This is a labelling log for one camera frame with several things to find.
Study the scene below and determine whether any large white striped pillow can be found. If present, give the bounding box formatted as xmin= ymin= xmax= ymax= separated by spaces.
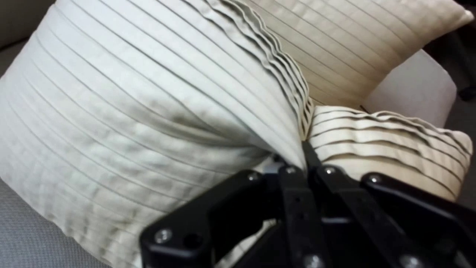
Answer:
xmin=242 ymin=0 xmax=474 ymax=107

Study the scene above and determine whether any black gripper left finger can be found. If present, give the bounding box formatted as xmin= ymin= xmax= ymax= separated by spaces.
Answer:
xmin=138 ymin=155 xmax=318 ymax=268

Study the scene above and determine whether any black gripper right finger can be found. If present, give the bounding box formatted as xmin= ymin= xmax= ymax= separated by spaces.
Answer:
xmin=303 ymin=144 xmax=476 ymax=268

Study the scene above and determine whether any small white striped pillow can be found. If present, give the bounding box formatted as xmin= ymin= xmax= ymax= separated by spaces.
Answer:
xmin=0 ymin=0 xmax=474 ymax=268

